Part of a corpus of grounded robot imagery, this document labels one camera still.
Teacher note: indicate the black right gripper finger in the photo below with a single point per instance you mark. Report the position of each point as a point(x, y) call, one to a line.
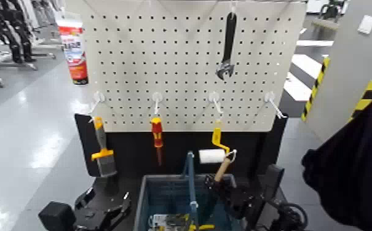
point(229, 185)
point(211, 185)

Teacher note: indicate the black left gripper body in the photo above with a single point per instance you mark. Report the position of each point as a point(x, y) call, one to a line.
point(90, 219)

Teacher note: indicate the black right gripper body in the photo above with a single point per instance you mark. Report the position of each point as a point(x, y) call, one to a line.
point(242, 201)

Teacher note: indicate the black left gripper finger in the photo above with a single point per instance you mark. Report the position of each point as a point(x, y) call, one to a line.
point(85, 197)
point(119, 209)

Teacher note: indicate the white plastic loop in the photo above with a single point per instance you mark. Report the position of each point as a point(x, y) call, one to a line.
point(234, 154)

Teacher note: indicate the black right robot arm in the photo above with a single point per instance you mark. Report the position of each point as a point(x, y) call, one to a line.
point(266, 216)

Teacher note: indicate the white printed tool package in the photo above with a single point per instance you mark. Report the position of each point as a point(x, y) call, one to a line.
point(158, 222)

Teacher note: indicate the blue plastic crate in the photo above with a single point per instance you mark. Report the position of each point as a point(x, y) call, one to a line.
point(160, 196)

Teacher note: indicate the yellow framed white paint roller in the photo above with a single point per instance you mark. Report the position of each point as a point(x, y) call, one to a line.
point(212, 156)

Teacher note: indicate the red yellow screwdriver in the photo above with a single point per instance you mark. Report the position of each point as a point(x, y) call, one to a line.
point(157, 132)

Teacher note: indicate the black cloth bundle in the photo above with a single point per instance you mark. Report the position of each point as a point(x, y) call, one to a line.
point(316, 171)

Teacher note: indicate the white pegboard hook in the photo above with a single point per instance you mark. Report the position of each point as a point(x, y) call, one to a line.
point(233, 6)
point(271, 100)
point(157, 98)
point(214, 98)
point(98, 98)

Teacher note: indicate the person in blue jeans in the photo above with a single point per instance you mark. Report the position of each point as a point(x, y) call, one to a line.
point(363, 167)

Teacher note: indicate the white metal pegboard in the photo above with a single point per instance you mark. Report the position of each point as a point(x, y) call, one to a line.
point(172, 64)

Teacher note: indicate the yellow black hazard tape strip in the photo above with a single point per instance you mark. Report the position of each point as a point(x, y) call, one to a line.
point(369, 95)
point(315, 88)

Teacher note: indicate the black adjustable wrench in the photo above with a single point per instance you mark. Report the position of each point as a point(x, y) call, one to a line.
point(228, 42)

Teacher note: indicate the red white sealant tube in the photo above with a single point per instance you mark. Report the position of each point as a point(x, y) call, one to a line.
point(76, 51)

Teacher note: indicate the black humanoid robot on stand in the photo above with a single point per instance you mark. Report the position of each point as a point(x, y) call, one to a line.
point(9, 29)

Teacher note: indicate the grey background chair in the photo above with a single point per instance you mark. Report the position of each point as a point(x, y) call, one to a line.
point(326, 16)

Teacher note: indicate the black pegboard base frame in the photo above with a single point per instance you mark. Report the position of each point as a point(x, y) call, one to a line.
point(134, 151)

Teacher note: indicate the white wall switch plate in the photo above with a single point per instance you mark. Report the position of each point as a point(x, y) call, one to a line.
point(367, 25)

